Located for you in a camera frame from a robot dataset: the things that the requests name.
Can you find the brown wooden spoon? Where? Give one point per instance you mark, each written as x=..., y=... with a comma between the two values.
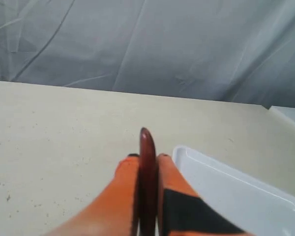
x=148, y=182

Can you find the grey wrinkled backdrop curtain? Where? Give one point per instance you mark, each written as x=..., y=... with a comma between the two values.
x=227, y=50

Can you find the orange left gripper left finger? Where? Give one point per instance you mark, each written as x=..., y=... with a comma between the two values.
x=114, y=212

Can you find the white rectangular plastic tray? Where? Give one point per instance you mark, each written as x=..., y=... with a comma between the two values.
x=253, y=205

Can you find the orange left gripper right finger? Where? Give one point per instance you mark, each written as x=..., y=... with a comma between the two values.
x=182, y=212

